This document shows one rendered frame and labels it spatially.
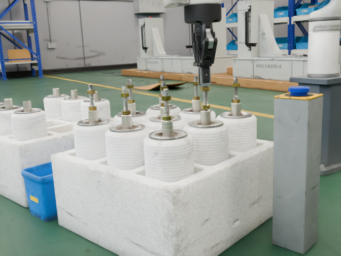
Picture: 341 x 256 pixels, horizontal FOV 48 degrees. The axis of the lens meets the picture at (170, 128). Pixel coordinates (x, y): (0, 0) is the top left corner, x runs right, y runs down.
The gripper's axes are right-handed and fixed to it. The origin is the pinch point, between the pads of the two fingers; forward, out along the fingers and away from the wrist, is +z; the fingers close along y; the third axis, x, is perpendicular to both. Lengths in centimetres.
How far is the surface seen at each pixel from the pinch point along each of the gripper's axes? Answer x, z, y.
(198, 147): 2.6, 14.1, -4.1
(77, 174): 28.1, 20.1, 3.6
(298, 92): -15.5, 3.3, -10.5
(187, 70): -69, 24, 365
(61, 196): 33.0, 27.1, 9.7
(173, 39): -117, -17, 744
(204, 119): 0.6, 8.9, -1.0
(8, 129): 51, 16, 40
